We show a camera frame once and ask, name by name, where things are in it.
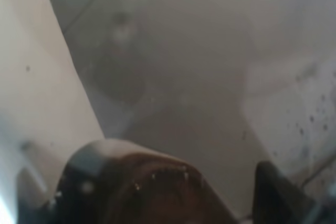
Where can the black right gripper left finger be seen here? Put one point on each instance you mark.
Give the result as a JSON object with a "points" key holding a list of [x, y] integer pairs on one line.
{"points": [[116, 181]]}

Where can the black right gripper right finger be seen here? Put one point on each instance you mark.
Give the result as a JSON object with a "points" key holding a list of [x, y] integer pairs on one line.
{"points": [[277, 200]]}

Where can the brown translucent water bottle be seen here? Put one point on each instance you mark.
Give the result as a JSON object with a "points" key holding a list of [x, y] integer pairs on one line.
{"points": [[221, 84]]}

